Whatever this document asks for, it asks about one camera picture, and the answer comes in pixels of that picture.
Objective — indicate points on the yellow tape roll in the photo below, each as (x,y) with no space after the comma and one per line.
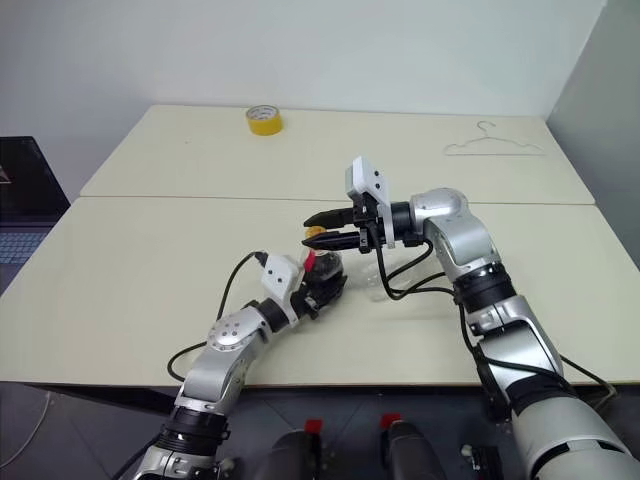
(265,125)

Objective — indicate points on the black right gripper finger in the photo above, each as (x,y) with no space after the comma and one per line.
(332,241)
(332,217)

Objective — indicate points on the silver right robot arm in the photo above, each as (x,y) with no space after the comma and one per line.
(465,235)

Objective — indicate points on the dark rounded shape, red mark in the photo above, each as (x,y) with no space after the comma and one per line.
(292,455)
(407,450)

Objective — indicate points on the small dark drink bottle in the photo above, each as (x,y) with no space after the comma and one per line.
(327,265)

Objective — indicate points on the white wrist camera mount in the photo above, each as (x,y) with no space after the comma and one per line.
(365,175)
(280,275)

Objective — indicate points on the clear wine glass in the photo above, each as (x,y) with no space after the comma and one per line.
(375,287)

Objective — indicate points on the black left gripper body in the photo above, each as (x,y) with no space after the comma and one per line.
(306,306)

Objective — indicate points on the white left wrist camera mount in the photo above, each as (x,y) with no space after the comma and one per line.
(280,275)

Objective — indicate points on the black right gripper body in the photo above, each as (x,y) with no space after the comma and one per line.
(366,225)

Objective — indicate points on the small black and white object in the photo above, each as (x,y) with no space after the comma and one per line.
(482,460)

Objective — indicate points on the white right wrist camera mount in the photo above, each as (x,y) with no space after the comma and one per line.
(365,175)

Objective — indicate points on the dark open laptop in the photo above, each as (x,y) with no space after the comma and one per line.
(25,175)

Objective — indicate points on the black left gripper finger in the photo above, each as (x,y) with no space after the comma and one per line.
(315,292)
(336,290)

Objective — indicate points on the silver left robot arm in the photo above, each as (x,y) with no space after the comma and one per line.
(225,340)

